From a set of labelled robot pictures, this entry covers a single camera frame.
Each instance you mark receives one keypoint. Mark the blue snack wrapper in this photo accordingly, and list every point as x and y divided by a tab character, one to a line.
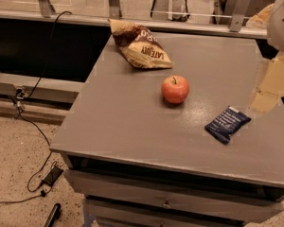
227	123

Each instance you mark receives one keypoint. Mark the metal railing frame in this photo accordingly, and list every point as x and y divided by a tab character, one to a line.
190	16

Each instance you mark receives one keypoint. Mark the brown and cream chip bag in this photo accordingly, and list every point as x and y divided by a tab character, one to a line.
138	45

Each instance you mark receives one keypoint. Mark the upper grey drawer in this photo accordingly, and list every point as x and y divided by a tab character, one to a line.
172	197

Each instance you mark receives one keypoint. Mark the lower grey drawer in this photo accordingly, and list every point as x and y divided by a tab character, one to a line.
109	214

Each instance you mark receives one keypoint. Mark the black power adapter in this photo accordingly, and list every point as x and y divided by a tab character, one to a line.
52	176

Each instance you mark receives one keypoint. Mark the red apple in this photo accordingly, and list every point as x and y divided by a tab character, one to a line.
175	89

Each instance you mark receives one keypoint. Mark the grey floor ledge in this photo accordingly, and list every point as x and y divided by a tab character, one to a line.
41	100

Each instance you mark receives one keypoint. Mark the black handheld device on floor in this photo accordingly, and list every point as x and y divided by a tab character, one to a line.
54	214

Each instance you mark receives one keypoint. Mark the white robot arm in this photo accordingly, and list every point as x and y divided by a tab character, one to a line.
271	89

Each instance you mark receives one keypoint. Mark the grey drawer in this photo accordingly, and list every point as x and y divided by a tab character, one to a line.
109	214
172	197

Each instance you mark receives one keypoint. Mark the grey drawer cabinet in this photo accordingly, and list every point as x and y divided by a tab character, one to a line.
121	126

